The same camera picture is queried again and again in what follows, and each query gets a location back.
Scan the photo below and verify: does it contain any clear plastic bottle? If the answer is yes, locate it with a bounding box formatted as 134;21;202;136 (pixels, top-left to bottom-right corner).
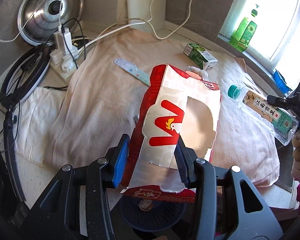
228;85;299;146

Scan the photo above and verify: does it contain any red white paper bag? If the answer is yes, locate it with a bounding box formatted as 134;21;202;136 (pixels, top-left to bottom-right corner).
121;64;221;203

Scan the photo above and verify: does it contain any white tissue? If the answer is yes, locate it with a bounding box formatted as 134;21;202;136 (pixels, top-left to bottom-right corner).
186;66;209;81

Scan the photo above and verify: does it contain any green white milk carton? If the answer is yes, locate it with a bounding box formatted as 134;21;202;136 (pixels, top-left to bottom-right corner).
184;43;218;70

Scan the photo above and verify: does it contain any blue trash basket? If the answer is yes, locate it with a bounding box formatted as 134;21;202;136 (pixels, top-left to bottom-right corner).
119;196;186;232

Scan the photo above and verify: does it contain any blue sponge on sill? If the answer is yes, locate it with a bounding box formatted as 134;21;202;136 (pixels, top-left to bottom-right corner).
273;70;292;94

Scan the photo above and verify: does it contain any beige towel mat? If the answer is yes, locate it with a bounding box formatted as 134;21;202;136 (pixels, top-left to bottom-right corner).
44;28;280;187

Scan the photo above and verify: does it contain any green dish soap bottle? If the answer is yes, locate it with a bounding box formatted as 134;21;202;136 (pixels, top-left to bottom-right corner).
229;4;259;52

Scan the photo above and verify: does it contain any white cloth on counter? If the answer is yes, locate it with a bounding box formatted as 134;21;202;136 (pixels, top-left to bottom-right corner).
14;87;66;166

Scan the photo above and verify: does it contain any white power strip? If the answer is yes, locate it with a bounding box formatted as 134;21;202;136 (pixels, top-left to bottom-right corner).
50;25;79;81

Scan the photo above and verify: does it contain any white cutting board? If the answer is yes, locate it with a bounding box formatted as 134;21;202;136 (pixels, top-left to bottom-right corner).
127;0;166;33

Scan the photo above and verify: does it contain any steel pot lid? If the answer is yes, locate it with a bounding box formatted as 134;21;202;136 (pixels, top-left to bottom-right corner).
17;0;84;46

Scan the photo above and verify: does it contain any white cable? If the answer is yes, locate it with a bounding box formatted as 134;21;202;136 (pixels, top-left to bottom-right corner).
77;0;172;55
144;0;201;41

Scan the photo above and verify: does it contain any black ring light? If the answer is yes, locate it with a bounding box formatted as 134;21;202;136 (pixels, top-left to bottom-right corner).
0;45;51;202

